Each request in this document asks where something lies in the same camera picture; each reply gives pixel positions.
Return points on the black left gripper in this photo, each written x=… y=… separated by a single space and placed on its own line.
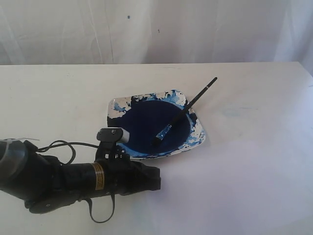
x=119 y=171

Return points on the square plate with blue paint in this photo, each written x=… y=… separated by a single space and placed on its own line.
x=145 y=115

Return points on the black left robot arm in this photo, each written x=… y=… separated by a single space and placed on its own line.
x=45 y=184

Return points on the black paintbrush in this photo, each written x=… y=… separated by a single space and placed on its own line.
x=157 y=140

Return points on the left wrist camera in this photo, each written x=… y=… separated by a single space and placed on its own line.
x=113 y=134

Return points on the white backdrop sheet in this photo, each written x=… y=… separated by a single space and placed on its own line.
x=155 y=31

